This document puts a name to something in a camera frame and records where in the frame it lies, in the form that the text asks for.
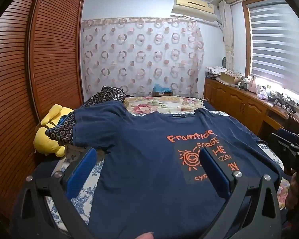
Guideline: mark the wall air conditioner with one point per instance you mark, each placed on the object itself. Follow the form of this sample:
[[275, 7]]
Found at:
[[191, 7]]

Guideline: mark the person's right hand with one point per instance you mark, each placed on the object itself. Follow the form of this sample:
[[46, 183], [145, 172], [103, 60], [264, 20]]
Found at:
[[292, 191]]

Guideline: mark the navy printed t-shirt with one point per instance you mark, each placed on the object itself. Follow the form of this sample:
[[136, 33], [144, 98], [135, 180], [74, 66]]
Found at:
[[144, 166]]

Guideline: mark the wooden cabinet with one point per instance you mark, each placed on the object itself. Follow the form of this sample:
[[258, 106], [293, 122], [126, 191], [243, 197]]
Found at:
[[239, 104]]

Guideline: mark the dark oval object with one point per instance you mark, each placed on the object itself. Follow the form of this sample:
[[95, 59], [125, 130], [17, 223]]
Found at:
[[224, 62]]

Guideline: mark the striped window blind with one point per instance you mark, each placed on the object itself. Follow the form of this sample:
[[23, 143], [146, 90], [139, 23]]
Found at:
[[276, 49]]

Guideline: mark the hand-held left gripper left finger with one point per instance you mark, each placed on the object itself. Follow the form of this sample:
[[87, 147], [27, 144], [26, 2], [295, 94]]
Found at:
[[81, 171]]

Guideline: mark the black tools on cabinet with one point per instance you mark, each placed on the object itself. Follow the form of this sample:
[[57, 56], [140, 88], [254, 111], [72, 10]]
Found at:
[[281, 100]]

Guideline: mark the blue and white floral bedsheet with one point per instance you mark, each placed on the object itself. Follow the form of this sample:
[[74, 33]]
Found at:
[[84, 204]]

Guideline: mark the pink kettle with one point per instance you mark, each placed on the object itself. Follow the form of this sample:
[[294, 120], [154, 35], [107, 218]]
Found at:
[[252, 84]]

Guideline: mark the floral blanket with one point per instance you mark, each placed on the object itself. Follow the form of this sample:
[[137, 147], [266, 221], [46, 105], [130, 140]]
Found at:
[[149, 107]]

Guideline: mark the wooden louvered wardrobe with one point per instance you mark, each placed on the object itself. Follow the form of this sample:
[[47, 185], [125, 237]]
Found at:
[[15, 79]]

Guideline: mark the open cardboard box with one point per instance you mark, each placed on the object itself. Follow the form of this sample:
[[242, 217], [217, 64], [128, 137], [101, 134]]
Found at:
[[229, 77]]

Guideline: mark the dark medallion patterned cloth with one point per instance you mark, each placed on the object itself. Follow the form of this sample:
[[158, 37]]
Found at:
[[107, 95]]

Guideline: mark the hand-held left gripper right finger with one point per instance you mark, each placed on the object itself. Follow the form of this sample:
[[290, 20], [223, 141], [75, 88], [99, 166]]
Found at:
[[215, 173]]

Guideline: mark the person's left hand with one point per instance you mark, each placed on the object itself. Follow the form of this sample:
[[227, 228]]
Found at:
[[145, 236]]

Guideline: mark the small cardboard box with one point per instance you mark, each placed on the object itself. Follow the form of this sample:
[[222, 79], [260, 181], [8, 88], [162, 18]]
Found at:
[[162, 94]]

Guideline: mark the yellow plush toy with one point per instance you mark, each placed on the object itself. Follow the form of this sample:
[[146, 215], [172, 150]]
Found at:
[[46, 142]]

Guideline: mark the stack of patterned boxes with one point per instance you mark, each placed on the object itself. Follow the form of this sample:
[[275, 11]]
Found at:
[[215, 70]]

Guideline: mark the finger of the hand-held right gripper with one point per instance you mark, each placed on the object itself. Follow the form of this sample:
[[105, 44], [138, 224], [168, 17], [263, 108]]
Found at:
[[284, 143]]

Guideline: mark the beige lace curtain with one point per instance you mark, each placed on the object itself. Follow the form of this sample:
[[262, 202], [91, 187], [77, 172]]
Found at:
[[226, 29]]

